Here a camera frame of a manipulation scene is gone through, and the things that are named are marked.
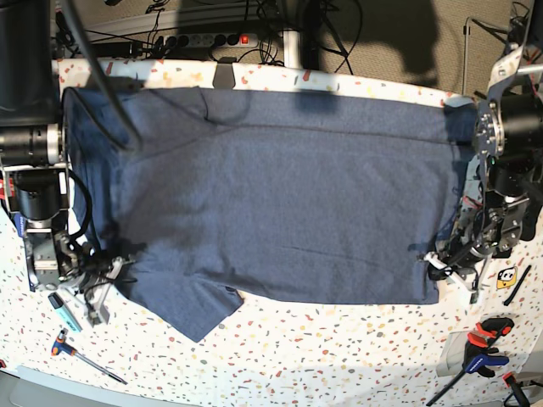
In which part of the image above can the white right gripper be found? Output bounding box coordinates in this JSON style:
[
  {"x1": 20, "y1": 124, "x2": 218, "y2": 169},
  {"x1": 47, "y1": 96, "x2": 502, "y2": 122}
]
[{"x1": 59, "y1": 256, "x2": 136, "y2": 326}]

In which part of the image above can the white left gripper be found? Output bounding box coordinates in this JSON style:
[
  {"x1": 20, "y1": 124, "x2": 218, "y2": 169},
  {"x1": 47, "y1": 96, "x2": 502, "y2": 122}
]
[{"x1": 423, "y1": 252, "x2": 488, "y2": 304}]

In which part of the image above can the blue grey T-shirt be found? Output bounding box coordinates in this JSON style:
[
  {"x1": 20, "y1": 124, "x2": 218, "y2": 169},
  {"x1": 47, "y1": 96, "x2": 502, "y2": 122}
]
[{"x1": 64, "y1": 88, "x2": 477, "y2": 342}]

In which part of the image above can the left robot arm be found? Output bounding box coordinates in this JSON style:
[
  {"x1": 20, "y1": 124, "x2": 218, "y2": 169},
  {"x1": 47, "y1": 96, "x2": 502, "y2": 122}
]
[{"x1": 424, "y1": 1, "x2": 542, "y2": 304}]

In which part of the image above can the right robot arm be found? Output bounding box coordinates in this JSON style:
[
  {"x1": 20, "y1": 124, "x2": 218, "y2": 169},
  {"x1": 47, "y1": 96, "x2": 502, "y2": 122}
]
[{"x1": 1, "y1": 1, "x2": 129, "y2": 326}]

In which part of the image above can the light blue highlighter marker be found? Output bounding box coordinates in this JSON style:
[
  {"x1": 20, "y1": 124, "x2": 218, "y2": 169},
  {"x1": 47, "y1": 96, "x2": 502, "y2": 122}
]
[{"x1": 48, "y1": 293, "x2": 82, "y2": 332}]

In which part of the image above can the yellow panda sticker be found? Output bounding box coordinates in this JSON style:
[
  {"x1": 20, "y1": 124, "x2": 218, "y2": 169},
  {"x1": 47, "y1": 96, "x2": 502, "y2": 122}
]
[{"x1": 496, "y1": 265, "x2": 518, "y2": 290}]

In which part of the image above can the thin black strip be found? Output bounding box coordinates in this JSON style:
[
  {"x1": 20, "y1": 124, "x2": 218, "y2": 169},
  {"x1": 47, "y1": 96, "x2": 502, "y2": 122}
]
[{"x1": 503, "y1": 265, "x2": 532, "y2": 307}]

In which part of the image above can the blue black bar clamp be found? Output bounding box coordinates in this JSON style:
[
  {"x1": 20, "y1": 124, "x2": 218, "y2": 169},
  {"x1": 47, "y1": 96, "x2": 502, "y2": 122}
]
[{"x1": 1, "y1": 178, "x2": 37, "y2": 293}]

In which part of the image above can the blue red bar clamp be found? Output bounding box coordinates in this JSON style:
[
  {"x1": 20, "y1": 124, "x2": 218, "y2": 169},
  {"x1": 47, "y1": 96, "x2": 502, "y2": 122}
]
[{"x1": 426, "y1": 317, "x2": 515, "y2": 406}]

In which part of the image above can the black game controller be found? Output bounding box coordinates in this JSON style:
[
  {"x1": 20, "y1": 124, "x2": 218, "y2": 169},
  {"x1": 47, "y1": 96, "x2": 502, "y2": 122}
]
[{"x1": 520, "y1": 164, "x2": 542, "y2": 242}]

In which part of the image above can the red black corner clamp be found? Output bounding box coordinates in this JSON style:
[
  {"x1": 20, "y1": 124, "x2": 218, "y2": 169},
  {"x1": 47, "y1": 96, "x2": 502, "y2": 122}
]
[{"x1": 502, "y1": 372, "x2": 530, "y2": 407}]

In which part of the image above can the terrazzo pattern tablecloth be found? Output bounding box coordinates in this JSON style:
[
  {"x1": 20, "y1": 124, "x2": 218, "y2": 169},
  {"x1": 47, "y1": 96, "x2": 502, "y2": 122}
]
[{"x1": 0, "y1": 57, "x2": 543, "y2": 407}]

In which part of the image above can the black table clip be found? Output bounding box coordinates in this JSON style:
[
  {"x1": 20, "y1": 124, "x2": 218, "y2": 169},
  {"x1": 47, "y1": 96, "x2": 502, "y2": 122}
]
[{"x1": 212, "y1": 57, "x2": 237, "y2": 89}]

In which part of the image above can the white metal table leg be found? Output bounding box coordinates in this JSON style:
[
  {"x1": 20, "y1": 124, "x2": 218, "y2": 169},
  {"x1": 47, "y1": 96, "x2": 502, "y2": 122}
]
[{"x1": 283, "y1": 30, "x2": 302, "y2": 70}]

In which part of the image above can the white power strip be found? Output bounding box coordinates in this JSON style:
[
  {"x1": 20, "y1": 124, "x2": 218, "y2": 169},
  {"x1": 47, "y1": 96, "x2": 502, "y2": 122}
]
[{"x1": 160, "y1": 33, "x2": 259, "y2": 48}]

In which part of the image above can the orange blue T-handle screwdriver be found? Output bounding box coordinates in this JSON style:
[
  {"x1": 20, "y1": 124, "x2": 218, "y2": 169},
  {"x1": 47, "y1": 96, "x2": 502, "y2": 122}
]
[{"x1": 51, "y1": 328, "x2": 127, "y2": 385}]

